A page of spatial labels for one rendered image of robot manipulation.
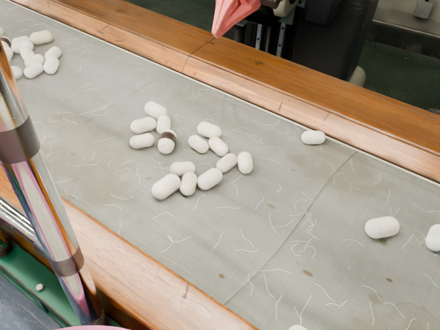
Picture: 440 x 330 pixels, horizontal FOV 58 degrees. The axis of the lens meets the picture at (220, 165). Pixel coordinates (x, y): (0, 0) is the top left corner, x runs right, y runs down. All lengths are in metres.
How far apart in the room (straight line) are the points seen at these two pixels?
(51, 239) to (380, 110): 0.48
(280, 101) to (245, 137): 0.09
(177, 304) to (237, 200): 0.16
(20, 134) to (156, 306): 0.21
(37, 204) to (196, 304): 0.18
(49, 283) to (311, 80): 0.46
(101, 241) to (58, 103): 0.29
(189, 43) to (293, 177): 0.32
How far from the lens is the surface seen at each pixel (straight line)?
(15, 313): 0.51
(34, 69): 0.70
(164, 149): 0.51
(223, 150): 0.51
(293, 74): 0.65
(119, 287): 0.39
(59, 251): 0.30
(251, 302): 0.40
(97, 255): 0.41
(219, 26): 0.54
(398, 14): 2.55
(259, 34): 1.40
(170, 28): 0.76
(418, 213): 0.53
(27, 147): 0.23
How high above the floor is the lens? 1.10
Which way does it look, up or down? 45 degrees down
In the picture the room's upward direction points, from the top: 3 degrees clockwise
